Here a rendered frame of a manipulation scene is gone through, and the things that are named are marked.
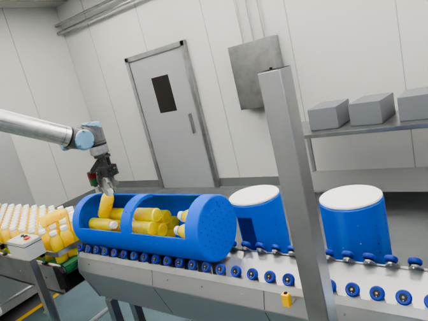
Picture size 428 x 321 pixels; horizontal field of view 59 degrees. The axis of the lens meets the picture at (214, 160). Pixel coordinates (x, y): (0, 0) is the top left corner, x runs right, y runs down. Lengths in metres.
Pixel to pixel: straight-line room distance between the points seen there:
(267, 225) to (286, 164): 1.12
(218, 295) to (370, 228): 0.71
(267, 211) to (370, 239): 0.52
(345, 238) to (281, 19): 3.45
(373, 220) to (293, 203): 0.87
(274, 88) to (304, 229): 0.35
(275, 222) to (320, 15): 3.07
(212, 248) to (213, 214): 0.14
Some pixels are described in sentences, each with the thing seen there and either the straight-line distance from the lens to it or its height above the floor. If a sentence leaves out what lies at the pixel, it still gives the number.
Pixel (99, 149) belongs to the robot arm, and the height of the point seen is 1.49.
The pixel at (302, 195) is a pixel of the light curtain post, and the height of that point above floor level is 1.40.
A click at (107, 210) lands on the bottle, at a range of 2.10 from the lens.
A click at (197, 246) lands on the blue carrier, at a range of 1.55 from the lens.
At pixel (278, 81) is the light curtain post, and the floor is 1.67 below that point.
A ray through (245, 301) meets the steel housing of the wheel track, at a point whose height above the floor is 0.86.
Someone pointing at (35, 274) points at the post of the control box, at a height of 0.89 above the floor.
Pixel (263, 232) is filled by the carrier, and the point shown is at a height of 0.87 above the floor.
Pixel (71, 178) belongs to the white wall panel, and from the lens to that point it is 7.17.
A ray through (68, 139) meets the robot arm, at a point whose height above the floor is 1.59.
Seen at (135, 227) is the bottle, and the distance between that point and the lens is 1.88.
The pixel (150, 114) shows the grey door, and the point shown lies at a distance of 6.25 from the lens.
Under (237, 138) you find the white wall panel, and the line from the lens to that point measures 5.40.
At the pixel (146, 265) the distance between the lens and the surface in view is 1.90.
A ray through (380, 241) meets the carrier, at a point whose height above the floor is 0.85.
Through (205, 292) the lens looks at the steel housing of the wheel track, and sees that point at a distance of 1.68.
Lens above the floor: 1.73
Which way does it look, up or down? 13 degrees down
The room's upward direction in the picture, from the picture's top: 14 degrees counter-clockwise
